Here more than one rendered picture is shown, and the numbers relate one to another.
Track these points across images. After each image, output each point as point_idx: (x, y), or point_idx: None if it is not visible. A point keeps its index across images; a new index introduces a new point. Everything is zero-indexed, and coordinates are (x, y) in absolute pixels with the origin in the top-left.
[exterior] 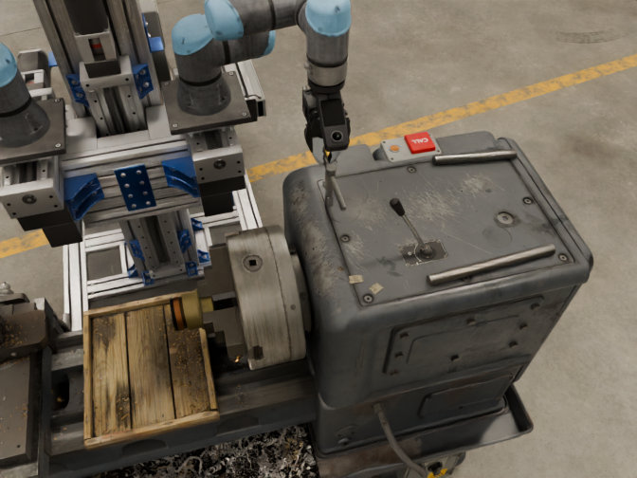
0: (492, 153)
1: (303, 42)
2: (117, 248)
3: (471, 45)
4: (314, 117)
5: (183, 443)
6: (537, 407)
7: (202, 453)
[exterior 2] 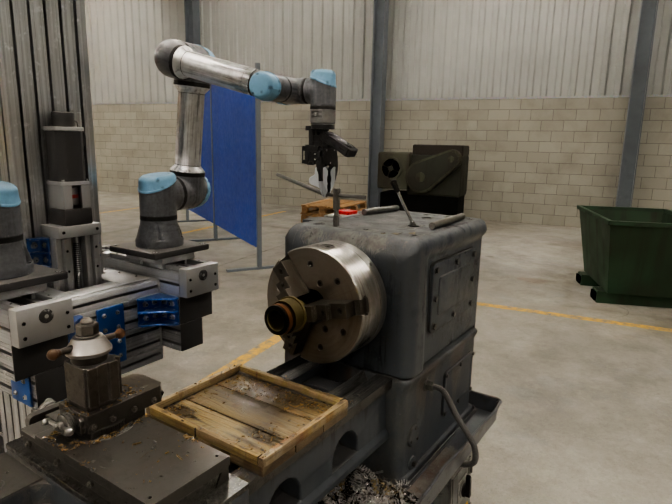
0: (388, 206)
1: None
2: None
3: (221, 325)
4: (323, 149)
5: (311, 489)
6: None
7: None
